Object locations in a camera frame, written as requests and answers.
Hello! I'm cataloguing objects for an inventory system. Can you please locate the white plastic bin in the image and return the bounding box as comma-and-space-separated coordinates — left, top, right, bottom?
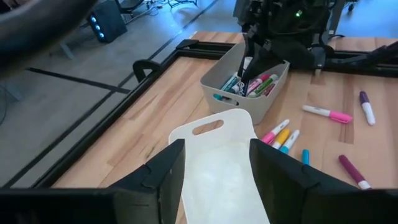
168, 108, 271, 224

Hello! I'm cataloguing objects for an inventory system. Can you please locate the red Expo marker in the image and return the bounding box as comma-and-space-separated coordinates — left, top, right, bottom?
261, 81, 277, 97

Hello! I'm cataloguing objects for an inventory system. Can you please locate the black box with blue lights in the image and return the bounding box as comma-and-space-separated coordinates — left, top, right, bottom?
86, 0, 128, 44

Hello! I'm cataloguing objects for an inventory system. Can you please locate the blue-capped white marker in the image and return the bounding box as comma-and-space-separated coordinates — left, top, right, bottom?
279, 129, 301, 155

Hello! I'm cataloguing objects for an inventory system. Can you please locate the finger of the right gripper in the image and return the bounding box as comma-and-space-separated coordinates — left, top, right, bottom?
241, 46, 285, 85
238, 32, 254, 78

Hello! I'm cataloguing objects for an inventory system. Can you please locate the dark green Expo marker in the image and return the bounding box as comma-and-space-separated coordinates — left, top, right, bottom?
248, 73, 279, 98

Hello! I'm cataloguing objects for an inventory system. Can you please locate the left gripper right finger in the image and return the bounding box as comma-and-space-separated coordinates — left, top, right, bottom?
249, 139, 364, 224

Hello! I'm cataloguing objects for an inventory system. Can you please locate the pink-capped white marker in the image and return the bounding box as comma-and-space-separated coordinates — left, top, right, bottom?
302, 105, 354, 124
261, 119, 290, 145

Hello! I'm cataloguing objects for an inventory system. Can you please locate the grey plastic bin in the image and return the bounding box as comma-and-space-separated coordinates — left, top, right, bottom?
200, 42, 290, 125

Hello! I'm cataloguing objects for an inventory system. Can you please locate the pink Expo marker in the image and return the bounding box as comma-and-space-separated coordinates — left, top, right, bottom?
245, 73, 271, 96

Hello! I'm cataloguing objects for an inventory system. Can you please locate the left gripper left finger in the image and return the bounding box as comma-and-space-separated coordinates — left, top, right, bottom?
108, 139, 186, 224

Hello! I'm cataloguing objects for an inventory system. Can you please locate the yellow-capped white marker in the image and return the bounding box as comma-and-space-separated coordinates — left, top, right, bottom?
271, 128, 292, 150

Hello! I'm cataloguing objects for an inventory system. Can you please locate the black frame clamp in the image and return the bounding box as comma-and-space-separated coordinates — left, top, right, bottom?
132, 58, 162, 83

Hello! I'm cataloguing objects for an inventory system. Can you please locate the purple Expo marker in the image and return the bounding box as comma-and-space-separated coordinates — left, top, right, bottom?
338, 154, 373, 190

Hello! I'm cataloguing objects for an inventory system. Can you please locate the purple-capped white marker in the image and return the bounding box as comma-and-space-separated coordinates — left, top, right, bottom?
359, 90, 376, 126

